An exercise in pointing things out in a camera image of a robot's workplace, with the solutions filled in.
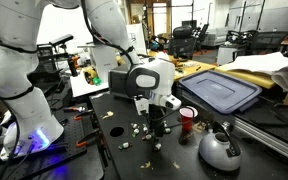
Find red plastic cup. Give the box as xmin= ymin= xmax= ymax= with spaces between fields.
xmin=179 ymin=106 xmax=198 ymax=131

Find blue plastic bin lid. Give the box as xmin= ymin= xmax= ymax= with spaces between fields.
xmin=179 ymin=70 xmax=262 ymax=114

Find wrapped candy right cluster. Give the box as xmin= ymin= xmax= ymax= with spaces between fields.
xmin=143 ymin=124 xmax=148 ymax=133

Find black optical breadboard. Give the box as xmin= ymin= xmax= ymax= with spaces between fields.
xmin=0 ymin=117 xmax=86 ymax=180

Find black office chair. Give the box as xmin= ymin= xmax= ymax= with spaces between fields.
xmin=168 ymin=25 xmax=197 ymax=59

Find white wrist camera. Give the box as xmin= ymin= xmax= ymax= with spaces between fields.
xmin=149 ymin=93 xmax=181 ymax=110

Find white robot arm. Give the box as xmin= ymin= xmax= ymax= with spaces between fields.
xmin=0 ymin=0 xmax=181 ymax=161

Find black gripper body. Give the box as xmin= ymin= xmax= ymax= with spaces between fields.
xmin=149 ymin=104 xmax=166 ymax=137

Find grey toaster oven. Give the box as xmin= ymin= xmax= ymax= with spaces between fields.
xmin=108 ymin=64 xmax=131 ymax=99

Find orange clamp lower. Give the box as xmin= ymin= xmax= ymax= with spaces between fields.
xmin=76 ymin=128 xmax=100 ymax=147

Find white papers pile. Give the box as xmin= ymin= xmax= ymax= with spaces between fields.
xmin=224 ymin=52 xmax=288 ymax=91

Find orange handled clamp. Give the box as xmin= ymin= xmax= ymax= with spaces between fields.
xmin=63 ymin=106 xmax=92 ymax=120

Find grey kettle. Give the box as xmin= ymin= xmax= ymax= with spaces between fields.
xmin=198 ymin=126 xmax=242 ymax=171

